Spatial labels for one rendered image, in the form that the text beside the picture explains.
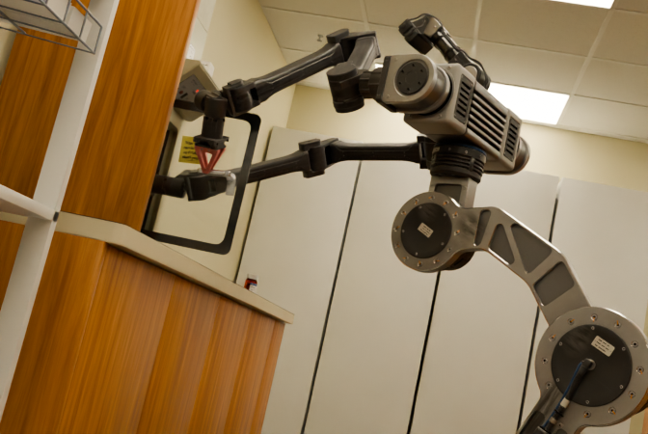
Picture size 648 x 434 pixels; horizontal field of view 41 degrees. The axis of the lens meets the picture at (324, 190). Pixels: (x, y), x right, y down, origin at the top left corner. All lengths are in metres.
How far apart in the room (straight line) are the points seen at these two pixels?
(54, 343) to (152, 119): 0.87
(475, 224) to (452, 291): 3.31
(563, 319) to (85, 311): 0.97
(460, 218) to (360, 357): 3.33
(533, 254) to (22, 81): 1.45
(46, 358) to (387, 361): 3.83
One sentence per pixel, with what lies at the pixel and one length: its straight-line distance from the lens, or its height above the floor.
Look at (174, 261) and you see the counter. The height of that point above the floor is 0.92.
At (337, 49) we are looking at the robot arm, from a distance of 2.48.
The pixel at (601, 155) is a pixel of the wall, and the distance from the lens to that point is 6.10.
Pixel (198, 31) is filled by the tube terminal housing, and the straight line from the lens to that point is 2.78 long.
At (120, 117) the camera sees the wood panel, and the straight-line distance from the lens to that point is 2.41.
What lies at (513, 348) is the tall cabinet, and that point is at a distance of 5.36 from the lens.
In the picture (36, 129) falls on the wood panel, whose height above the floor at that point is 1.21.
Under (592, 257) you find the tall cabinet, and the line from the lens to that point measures 5.48.
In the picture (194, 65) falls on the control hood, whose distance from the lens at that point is 2.48.
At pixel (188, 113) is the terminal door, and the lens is 2.45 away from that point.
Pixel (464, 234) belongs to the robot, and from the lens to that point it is 2.08.
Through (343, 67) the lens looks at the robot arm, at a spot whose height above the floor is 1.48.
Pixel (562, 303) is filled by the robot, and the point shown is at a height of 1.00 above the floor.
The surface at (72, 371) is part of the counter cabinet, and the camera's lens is 1.68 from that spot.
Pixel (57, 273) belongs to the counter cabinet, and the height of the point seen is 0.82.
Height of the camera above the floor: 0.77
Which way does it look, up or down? 11 degrees up
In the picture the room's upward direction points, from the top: 13 degrees clockwise
